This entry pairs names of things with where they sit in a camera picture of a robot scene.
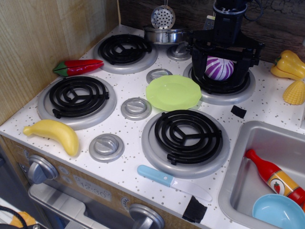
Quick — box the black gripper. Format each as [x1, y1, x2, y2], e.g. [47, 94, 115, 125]
[188, 9, 264, 87]

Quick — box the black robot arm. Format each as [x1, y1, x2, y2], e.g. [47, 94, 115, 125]
[187, 0, 264, 94]

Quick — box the green plastic plate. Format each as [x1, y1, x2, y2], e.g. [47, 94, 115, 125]
[146, 75, 202, 111]

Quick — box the yellow toy banana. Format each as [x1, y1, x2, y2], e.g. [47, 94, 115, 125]
[23, 119, 79, 156]

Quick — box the purple white toy onion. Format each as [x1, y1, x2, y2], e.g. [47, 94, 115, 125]
[205, 56, 234, 81]

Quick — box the rear right black burner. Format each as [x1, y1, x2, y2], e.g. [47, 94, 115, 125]
[200, 70, 256, 105]

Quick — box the black burner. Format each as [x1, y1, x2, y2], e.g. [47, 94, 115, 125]
[200, 70, 256, 105]
[142, 109, 230, 179]
[93, 34, 158, 74]
[38, 75, 117, 130]

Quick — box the silver stove knob rear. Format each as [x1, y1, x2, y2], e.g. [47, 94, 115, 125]
[167, 42, 191, 61]

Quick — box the silver stove knob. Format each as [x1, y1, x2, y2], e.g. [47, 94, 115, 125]
[89, 134, 125, 163]
[146, 69, 172, 84]
[167, 42, 191, 61]
[121, 97, 152, 121]

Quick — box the small steel pot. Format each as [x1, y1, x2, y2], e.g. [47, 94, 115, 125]
[143, 26, 188, 44]

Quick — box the black tape square upper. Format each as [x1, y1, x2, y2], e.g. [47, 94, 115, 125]
[231, 105, 247, 119]

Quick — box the black tape square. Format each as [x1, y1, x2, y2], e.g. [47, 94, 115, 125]
[231, 105, 247, 119]
[182, 196, 207, 223]

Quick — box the yellow toy bell pepper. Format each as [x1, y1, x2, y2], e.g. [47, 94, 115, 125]
[270, 50, 305, 81]

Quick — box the silver stove knob upper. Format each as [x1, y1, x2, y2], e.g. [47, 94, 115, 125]
[146, 69, 172, 84]

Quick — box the steel perforated skimmer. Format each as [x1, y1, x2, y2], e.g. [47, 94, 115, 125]
[151, 0, 175, 30]

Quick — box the yellow toy corn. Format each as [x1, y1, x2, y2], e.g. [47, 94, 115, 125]
[283, 81, 305, 105]

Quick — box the front right black burner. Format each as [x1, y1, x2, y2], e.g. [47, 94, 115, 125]
[142, 109, 230, 179]

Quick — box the silver stove knob middle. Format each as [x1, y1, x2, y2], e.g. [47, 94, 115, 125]
[121, 97, 152, 121]

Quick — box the rear left black burner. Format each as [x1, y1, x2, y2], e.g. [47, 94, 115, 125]
[93, 34, 158, 74]

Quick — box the metal sink basin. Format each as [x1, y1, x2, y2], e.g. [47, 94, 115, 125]
[218, 121, 305, 229]

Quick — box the red toy ketchup bottle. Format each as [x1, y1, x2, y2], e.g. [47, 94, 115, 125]
[245, 149, 305, 207]

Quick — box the front left black burner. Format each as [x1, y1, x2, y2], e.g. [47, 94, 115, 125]
[38, 75, 117, 130]

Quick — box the silver stove knob front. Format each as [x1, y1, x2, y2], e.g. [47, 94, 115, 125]
[89, 134, 125, 163]

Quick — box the red toy chili pepper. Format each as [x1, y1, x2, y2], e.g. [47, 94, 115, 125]
[53, 59, 104, 77]

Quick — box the black tape square lower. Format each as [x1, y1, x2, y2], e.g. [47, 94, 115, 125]
[182, 196, 207, 223]

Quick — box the light blue plastic bowl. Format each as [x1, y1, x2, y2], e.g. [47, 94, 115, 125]
[252, 194, 305, 229]

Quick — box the silver oven knob right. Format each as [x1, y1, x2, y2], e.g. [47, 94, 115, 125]
[129, 204, 165, 229]

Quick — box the silver oven knob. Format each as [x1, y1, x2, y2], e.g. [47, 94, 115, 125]
[129, 204, 165, 229]
[28, 155, 59, 184]

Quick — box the silver oven knob left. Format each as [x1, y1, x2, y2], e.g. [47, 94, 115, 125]
[28, 155, 59, 184]

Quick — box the black cable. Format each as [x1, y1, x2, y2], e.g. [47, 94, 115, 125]
[244, 0, 264, 22]

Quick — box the blue handled toy knife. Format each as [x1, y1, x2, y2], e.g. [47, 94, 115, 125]
[137, 165, 213, 201]

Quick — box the silver oven door handle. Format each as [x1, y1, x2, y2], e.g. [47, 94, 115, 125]
[29, 184, 120, 229]

